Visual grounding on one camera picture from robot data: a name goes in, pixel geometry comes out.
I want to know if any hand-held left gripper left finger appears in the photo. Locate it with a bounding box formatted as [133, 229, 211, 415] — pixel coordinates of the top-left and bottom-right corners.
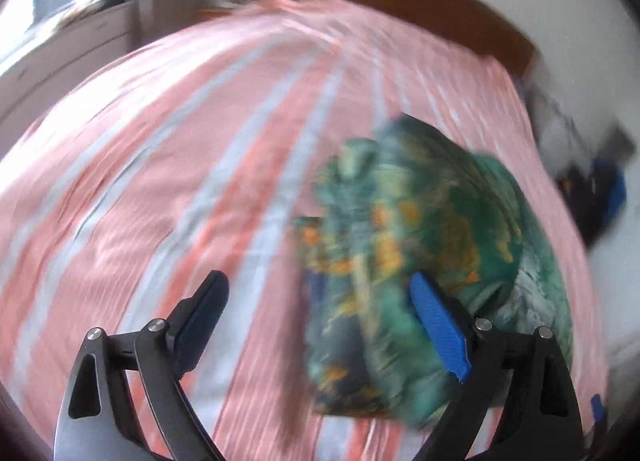
[52, 270, 231, 461]

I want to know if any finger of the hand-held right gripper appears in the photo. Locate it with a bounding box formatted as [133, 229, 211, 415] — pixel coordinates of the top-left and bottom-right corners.
[590, 393, 610, 442]

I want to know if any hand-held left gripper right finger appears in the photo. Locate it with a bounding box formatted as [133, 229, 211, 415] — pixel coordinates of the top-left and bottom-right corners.
[409, 272, 587, 461]

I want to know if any green landscape print jacket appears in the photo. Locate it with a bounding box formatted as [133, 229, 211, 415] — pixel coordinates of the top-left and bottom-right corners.
[292, 114, 574, 430]

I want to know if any pink striped bed sheet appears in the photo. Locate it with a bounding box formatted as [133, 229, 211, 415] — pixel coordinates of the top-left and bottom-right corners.
[0, 0, 609, 461]

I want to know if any black jacket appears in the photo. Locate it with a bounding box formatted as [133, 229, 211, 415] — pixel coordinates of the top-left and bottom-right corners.
[556, 161, 616, 248]

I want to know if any blue garment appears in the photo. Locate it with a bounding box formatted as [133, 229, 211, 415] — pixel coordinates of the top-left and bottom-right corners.
[592, 161, 629, 230]

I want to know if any white window seat cabinet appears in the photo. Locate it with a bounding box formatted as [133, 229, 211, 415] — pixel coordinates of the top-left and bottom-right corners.
[0, 0, 144, 142]

